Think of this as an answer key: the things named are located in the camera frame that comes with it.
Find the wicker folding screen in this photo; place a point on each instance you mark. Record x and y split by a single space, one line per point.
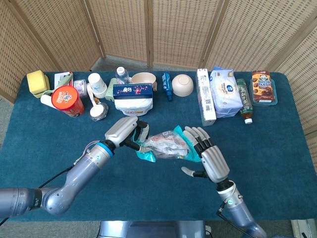
173 29

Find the white tube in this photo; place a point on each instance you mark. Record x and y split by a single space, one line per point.
45 100

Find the beige bowl with opening visible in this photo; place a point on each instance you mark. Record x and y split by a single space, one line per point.
143 78

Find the dark blue long box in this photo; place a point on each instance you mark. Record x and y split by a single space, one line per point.
132 90

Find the beige bowl turned over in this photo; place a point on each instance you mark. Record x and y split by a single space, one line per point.
182 85

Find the clear water bottle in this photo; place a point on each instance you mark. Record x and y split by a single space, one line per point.
122 75

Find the white long carton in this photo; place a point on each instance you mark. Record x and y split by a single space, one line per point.
206 99

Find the blue glass food container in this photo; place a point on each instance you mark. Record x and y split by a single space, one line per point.
265 104

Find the blue packaged bottle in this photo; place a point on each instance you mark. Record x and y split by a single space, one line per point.
167 85

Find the white paper cup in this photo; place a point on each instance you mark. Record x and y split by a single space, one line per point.
97 85

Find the blue carpet table cover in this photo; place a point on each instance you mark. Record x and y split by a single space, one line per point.
158 196

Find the white tub container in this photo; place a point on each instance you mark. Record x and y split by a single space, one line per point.
133 106

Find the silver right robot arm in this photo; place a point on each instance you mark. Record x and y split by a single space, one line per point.
237 213

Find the white plastic spoon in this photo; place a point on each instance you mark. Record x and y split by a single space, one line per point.
95 109

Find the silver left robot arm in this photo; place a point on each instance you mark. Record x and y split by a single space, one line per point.
81 168

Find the red orange snack canister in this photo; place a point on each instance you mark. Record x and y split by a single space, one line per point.
68 101

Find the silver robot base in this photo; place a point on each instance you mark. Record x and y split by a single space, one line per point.
153 229

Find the white and red flat box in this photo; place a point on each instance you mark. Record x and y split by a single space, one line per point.
62 77

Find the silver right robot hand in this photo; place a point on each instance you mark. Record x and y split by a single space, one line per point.
214 161

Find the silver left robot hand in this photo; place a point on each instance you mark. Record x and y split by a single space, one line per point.
122 130

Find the green tea bottle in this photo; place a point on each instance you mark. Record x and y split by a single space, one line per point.
244 101

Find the white blue wet wipes pack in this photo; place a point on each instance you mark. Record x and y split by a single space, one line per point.
226 93

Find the pale green plastic container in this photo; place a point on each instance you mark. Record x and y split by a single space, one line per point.
110 93

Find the yellow sponge block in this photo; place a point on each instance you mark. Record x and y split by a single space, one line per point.
36 80

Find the transparent bag with teal edges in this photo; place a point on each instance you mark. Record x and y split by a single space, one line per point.
168 146

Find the Hello Panda biscuit box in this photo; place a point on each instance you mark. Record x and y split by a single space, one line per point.
263 86

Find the shiny foil wrapped jar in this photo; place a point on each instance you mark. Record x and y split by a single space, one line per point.
104 112

